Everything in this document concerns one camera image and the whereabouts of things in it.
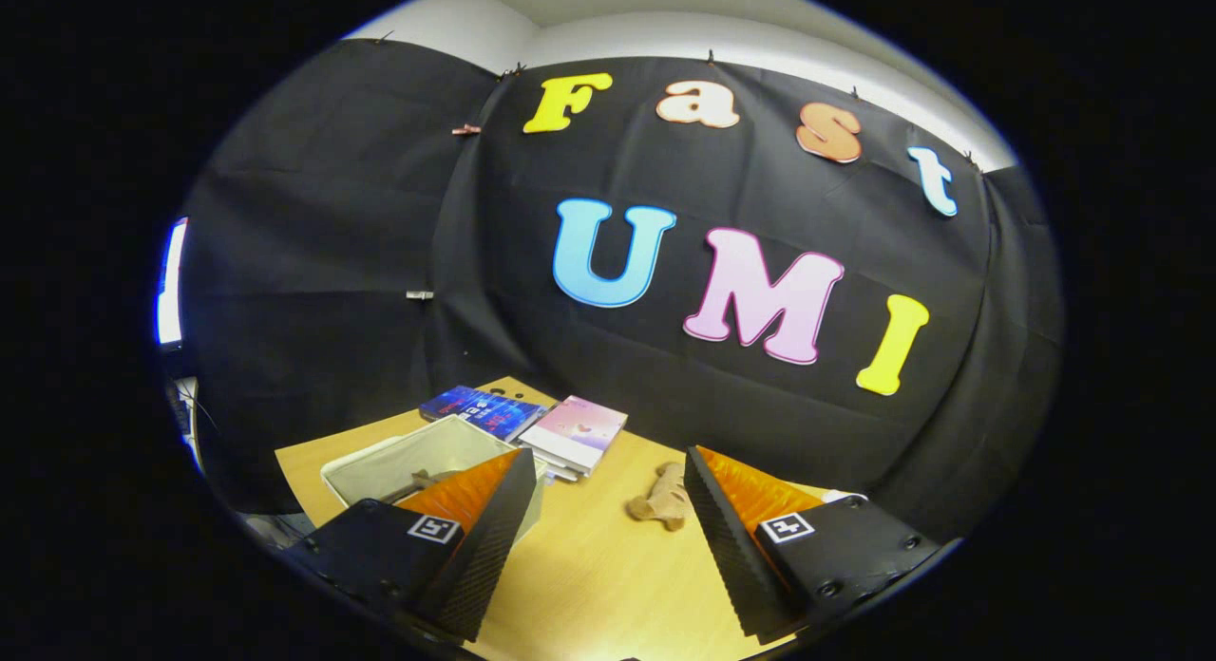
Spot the beige plush toy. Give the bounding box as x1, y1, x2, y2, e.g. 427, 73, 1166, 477
626, 462, 695, 533

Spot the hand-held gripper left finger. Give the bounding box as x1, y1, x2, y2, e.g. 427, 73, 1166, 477
285, 447, 538, 643

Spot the pink book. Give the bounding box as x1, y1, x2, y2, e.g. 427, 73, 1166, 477
518, 395, 630, 478

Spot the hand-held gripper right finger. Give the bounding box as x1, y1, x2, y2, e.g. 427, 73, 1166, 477
684, 444, 941, 643

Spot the blue book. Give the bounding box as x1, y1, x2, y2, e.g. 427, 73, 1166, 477
419, 386, 551, 443

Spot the computer monitor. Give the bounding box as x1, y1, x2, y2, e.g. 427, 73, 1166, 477
155, 217, 190, 348

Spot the cream fabric storage box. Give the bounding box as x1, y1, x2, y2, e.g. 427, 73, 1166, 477
320, 414, 548, 544

